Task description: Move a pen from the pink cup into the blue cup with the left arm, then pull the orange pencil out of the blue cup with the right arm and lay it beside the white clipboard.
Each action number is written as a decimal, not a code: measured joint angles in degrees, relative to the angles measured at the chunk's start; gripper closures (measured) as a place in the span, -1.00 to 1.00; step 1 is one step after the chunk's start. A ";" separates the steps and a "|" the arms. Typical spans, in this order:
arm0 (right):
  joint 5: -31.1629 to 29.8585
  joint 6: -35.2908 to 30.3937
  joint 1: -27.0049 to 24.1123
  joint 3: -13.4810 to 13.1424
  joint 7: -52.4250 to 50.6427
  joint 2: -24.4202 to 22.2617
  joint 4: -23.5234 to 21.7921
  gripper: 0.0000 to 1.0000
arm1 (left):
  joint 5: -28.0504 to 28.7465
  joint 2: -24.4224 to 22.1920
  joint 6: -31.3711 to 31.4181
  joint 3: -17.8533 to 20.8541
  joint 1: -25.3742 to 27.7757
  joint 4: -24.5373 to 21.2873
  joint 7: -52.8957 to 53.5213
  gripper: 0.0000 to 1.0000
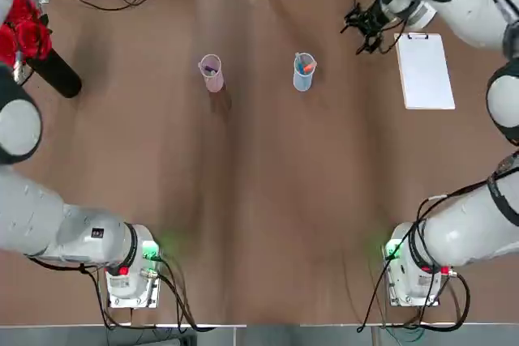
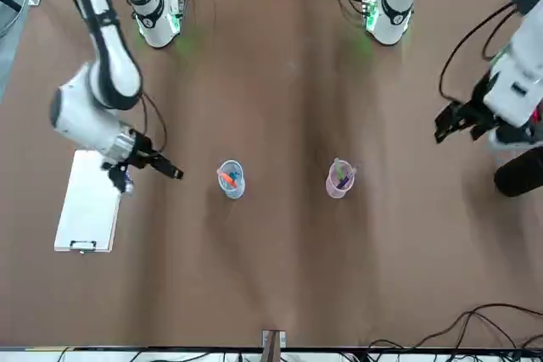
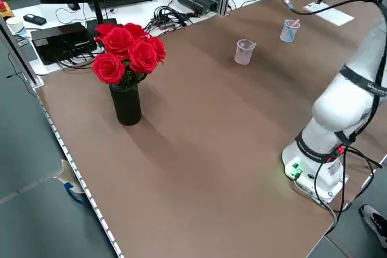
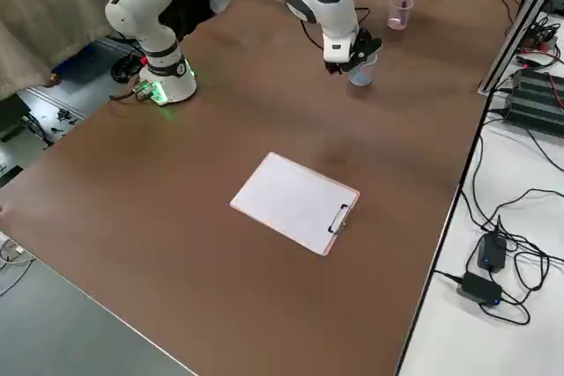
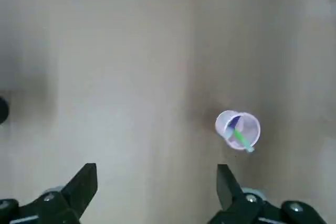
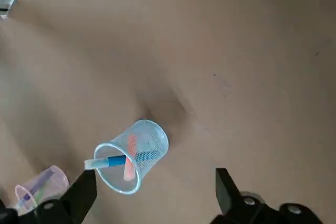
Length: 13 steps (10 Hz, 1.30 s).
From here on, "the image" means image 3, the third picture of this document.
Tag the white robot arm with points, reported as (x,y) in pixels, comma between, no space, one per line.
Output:
(338,107)

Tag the white clipboard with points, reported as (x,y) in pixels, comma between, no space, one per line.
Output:
(335,14)

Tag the pink plastic cup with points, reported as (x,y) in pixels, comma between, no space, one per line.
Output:
(242,57)

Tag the white paper cup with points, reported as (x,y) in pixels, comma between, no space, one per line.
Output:
(16,27)

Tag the red rose bouquet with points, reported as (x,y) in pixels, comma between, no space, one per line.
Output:
(115,40)

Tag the black vase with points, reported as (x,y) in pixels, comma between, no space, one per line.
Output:
(125,107)

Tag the person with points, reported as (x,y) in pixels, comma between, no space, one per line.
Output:
(375,224)

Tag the black electronics box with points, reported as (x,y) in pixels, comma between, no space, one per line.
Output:
(60,40)

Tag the black handheld device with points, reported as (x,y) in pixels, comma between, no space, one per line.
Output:
(34,19)

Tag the torn white paper scrap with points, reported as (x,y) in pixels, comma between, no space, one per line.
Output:
(68,173)

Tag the red emergency stop button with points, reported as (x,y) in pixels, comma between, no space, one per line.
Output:
(3,5)

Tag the aluminium frame rail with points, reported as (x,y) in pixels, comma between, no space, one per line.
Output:
(21,55)

